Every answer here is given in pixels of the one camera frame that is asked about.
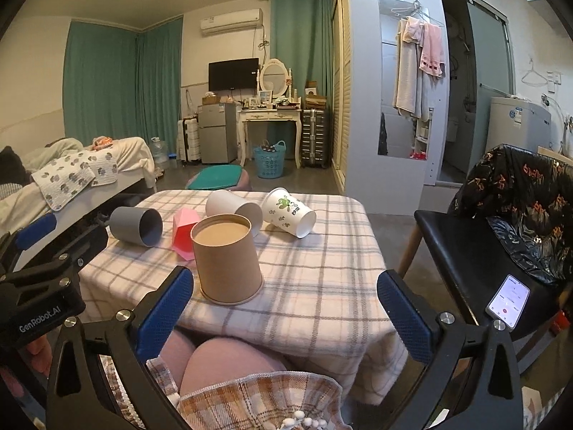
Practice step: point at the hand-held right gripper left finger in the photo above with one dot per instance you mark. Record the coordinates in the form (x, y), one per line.
(163, 309)

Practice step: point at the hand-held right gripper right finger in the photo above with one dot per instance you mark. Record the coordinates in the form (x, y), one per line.
(403, 318)

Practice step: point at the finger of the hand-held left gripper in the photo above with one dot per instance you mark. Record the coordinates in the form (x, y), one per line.
(92, 244)
(38, 228)

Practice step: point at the grey cup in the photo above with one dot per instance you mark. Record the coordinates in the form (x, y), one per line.
(130, 226)

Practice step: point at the pink faceted cup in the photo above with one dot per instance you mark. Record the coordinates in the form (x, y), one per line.
(183, 237)

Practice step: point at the brown paper cup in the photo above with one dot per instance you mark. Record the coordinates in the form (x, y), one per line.
(226, 262)

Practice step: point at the plain white cup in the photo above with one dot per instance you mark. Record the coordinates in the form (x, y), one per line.
(228, 206)

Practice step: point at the white cup with green print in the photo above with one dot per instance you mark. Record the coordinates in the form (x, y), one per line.
(286, 210)

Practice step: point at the person's left leg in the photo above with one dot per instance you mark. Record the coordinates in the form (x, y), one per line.
(172, 354)

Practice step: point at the person's leg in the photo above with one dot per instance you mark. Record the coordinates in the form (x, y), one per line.
(228, 363)
(172, 354)

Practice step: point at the patterned white blanket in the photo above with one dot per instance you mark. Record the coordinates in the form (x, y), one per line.
(71, 177)

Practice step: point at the dark pillow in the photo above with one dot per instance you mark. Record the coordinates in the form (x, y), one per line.
(13, 163)

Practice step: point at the black chair with wooden legs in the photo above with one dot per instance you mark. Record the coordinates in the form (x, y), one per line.
(452, 251)

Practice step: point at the person's right leg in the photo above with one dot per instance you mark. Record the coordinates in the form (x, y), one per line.
(228, 363)

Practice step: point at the bed with white sheet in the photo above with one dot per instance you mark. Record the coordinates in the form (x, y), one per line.
(130, 156)

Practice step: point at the plaid tablecloth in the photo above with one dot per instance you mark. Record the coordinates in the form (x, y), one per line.
(313, 277)

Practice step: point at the orange patterned cloth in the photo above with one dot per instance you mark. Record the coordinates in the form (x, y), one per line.
(102, 142)

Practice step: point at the white smartphone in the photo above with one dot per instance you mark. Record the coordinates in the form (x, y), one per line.
(508, 302)

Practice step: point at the clear water jug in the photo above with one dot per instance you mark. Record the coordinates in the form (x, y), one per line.
(158, 154)

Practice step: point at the plaid skirt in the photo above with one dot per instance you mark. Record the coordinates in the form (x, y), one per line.
(250, 398)

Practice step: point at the white suitcase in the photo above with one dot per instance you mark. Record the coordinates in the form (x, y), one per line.
(188, 141)

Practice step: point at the green cushion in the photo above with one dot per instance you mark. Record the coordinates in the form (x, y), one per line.
(217, 177)

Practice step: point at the wide green curtain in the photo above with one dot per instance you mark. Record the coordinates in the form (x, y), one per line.
(116, 85)

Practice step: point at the black floral jacket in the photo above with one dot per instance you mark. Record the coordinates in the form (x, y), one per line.
(519, 197)

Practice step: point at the small silver fridge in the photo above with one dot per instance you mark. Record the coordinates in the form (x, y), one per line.
(217, 132)

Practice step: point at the blue laundry basket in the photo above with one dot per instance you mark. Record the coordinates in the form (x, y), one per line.
(268, 161)

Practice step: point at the dark ribbed suitcase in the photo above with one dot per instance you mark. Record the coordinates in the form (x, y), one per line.
(314, 139)

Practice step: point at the white dressing table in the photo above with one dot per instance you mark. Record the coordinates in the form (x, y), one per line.
(268, 116)

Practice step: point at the black television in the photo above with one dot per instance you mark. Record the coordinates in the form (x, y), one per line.
(233, 74)

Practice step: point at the white washing machine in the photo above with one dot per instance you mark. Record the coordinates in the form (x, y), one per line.
(515, 121)

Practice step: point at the beige hanging towel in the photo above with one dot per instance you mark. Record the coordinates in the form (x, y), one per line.
(407, 76)

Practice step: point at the slatted wardrobe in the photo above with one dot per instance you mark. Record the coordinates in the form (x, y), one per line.
(342, 80)

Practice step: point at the oval vanity mirror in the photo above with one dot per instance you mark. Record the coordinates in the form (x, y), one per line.
(274, 77)

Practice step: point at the white air conditioner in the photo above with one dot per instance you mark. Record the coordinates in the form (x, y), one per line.
(231, 21)

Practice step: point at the pink hanging towel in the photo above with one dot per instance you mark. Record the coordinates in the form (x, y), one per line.
(433, 51)

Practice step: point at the narrow green curtain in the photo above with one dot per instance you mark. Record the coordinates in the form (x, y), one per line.
(300, 40)

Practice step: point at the small picture frame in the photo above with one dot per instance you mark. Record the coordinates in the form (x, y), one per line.
(265, 96)

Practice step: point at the tall wall mirror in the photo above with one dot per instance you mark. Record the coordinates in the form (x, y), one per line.
(389, 22)

